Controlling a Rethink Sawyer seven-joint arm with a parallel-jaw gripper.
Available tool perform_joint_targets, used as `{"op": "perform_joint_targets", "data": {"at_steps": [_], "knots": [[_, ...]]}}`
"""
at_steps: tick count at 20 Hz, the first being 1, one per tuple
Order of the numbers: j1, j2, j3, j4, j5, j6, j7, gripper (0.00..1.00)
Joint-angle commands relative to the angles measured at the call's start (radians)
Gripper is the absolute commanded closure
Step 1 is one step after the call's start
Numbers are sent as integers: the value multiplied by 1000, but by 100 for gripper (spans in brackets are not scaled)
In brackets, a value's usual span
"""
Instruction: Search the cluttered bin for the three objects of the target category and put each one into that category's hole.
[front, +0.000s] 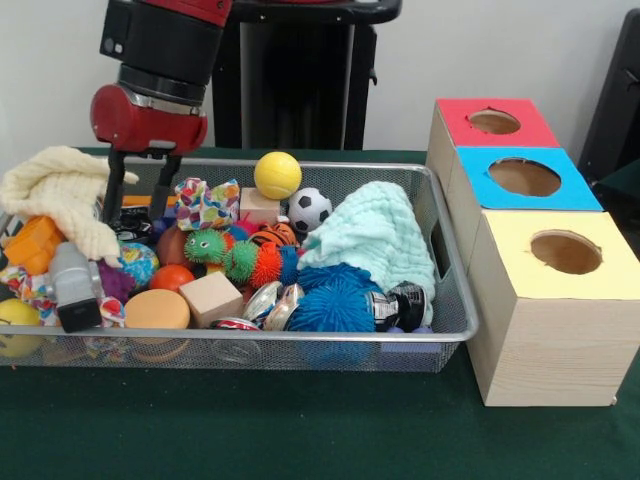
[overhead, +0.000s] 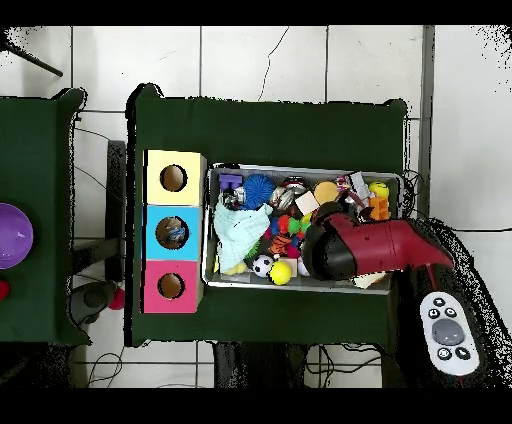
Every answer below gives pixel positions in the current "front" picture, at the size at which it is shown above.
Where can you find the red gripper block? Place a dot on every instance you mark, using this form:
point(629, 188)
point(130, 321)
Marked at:
point(150, 127)

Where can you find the cream waffle cloth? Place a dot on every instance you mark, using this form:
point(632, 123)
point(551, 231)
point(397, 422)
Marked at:
point(65, 200)

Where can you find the light blue waffle cloth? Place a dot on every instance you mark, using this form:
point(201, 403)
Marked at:
point(375, 235)

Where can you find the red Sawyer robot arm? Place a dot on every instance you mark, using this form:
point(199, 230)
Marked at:
point(160, 45)

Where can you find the wooden box with three holes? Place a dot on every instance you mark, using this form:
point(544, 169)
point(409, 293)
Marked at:
point(550, 350)

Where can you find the flattened black drink can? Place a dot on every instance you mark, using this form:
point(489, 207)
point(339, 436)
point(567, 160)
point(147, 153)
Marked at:
point(135, 227)

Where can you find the polka dot fabric bow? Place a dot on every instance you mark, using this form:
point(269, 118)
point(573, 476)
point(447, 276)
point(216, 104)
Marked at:
point(207, 202)

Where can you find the silver toy robot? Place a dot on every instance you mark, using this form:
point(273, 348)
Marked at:
point(75, 287)

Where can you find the rainbow spiky caterpillar toy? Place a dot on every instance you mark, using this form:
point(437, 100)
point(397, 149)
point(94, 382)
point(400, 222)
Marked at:
point(250, 260)

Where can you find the yellow tennis ball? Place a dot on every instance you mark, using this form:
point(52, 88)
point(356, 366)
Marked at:
point(277, 175)

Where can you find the black and white soccer ball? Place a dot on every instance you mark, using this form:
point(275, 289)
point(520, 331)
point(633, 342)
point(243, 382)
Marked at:
point(310, 210)

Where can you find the blue spiky rubber ball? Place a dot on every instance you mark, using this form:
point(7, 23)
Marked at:
point(335, 276)
point(332, 307)

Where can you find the dark green table cloth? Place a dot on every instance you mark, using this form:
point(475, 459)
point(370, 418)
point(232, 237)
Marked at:
point(625, 185)
point(300, 430)

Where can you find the crushed black drink can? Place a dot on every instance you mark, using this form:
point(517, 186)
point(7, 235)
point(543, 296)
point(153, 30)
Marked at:
point(405, 307)

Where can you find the black upright panel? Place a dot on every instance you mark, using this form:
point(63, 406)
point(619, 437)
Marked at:
point(615, 100)

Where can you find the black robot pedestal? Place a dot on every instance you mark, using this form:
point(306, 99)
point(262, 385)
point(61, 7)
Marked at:
point(300, 100)

